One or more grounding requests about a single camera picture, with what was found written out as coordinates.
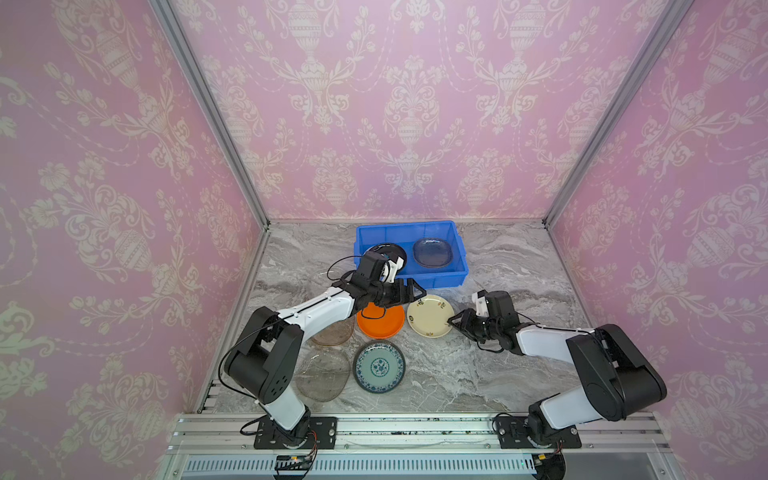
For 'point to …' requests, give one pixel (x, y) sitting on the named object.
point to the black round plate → (390, 251)
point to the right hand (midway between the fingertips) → (451, 321)
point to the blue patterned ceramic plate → (379, 366)
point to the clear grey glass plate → (321, 374)
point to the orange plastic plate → (380, 321)
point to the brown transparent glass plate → (336, 333)
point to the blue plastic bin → (407, 233)
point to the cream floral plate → (428, 316)
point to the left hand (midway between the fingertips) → (418, 297)
